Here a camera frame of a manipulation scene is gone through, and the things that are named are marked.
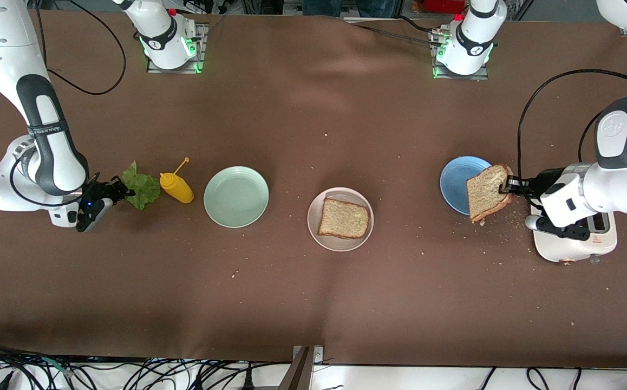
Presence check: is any green lettuce leaf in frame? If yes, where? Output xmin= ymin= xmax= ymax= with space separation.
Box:
xmin=121 ymin=161 xmax=161 ymax=211

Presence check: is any brown bread slice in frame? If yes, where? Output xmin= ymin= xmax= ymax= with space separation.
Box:
xmin=317 ymin=198 xmax=371 ymax=240
xmin=466 ymin=164 xmax=514 ymax=223

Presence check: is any yellow squeeze bottle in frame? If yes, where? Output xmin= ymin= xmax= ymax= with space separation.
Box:
xmin=160 ymin=157 xmax=195 ymax=204

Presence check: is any beige plate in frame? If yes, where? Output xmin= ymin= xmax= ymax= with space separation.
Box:
xmin=307 ymin=187 xmax=375 ymax=252

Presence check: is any blue plate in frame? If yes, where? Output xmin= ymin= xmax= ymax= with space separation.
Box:
xmin=440 ymin=156 xmax=493 ymax=216

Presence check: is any mint green plate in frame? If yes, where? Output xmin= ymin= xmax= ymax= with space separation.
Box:
xmin=204 ymin=166 xmax=270 ymax=229

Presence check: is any white two-slot toaster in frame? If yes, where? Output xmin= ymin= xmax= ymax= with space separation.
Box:
xmin=530 ymin=199 xmax=618 ymax=267

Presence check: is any red box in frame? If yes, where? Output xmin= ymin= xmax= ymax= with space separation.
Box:
xmin=421 ymin=0 xmax=467 ymax=14

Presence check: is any brown table cloth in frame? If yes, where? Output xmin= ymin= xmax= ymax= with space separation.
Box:
xmin=0 ymin=10 xmax=627 ymax=369

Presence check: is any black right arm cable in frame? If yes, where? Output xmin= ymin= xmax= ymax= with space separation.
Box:
xmin=9 ymin=0 xmax=127 ymax=210

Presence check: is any thin black base cable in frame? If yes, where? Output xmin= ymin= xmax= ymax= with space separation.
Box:
xmin=354 ymin=15 xmax=444 ymax=47

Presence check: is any black floor cable bundle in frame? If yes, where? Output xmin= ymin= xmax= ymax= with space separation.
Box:
xmin=0 ymin=340 xmax=292 ymax=390

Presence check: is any metal table bracket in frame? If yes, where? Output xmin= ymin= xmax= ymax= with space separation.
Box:
xmin=278 ymin=345 xmax=325 ymax=390

